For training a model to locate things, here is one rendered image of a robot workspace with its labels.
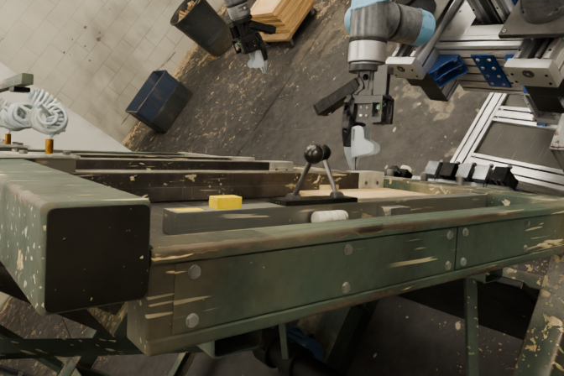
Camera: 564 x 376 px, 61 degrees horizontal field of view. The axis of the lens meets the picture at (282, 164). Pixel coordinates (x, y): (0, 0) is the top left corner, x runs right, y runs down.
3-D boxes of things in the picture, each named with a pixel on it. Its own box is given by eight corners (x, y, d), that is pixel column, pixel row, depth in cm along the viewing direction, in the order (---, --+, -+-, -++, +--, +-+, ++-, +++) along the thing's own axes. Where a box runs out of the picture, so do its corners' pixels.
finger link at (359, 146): (369, 173, 93) (373, 125, 93) (342, 170, 96) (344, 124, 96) (375, 172, 96) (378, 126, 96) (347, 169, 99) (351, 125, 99)
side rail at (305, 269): (582, 248, 116) (586, 203, 116) (147, 359, 48) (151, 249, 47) (556, 243, 121) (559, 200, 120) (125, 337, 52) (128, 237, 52)
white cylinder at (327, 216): (320, 228, 91) (349, 225, 96) (321, 212, 91) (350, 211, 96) (310, 226, 93) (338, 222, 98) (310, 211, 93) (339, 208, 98)
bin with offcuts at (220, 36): (245, 28, 576) (206, -13, 540) (221, 61, 567) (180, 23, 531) (226, 29, 618) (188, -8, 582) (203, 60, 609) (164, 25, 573)
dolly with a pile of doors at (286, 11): (324, 7, 471) (298, -24, 448) (295, 49, 461) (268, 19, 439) (289, 11, 520) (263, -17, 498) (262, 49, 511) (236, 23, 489)
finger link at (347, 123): (347, 147, 94) (350, 101, 94) (340, 146, 95) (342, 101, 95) (357, 147, 98) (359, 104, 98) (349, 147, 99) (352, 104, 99)
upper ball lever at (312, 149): (303, 208, 94) (331, 151, 89) (289, 209, 92) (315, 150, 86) (293, 196, 97) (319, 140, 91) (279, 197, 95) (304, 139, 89)
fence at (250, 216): (485, 208, 135) (487, 195, 135) (175, 237, 76) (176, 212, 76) (469, 206, 139) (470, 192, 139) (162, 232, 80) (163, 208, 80)
